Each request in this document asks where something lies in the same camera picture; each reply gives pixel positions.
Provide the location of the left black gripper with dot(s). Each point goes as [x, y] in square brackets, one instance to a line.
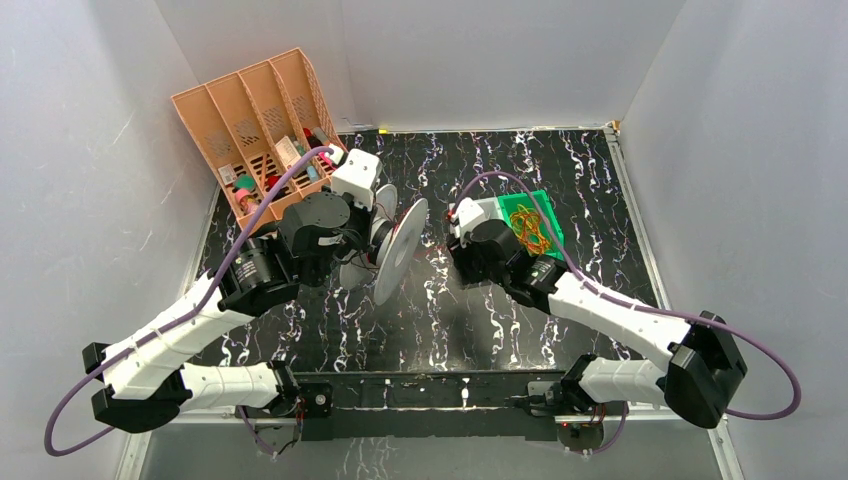
[365, 234]

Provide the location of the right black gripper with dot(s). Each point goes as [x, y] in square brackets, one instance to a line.
[461, 259]

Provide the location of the white perforated filament spool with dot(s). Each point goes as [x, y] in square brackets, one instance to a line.
[394, 240]

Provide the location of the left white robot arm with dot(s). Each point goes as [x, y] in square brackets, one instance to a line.
[148, 379]

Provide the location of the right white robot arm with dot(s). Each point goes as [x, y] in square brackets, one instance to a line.
[693, 369]

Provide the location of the white plastic bin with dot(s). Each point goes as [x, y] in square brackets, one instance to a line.
[490, 206]

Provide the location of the green plastic bin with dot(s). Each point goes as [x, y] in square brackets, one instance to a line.
[534, 224]

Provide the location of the white label box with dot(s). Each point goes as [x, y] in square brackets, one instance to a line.
[287, 152]

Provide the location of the pink tape roll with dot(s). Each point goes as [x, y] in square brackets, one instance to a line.
[245, 194]

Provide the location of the peach desk file organizer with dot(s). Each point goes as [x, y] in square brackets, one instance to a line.
[236, 120]

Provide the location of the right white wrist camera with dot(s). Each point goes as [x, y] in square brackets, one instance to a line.
[467, 215]

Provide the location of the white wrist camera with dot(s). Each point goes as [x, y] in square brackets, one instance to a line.
[467, 215]
[356, 174]

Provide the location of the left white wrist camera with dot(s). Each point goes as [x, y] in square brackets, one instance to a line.
[356, 174]

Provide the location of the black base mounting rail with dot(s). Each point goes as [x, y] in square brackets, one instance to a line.
[454, 404]

